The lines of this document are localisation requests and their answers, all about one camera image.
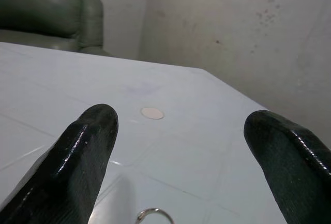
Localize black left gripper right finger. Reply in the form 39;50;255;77
243;110;331;224

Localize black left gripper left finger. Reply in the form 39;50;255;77
0;103;119;224

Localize round white table sticker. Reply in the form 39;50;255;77
140;107;165;120

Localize dark green leather armchair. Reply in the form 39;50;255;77
0;0;112;57

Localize silver keys with ring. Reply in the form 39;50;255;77
136;207;173;224

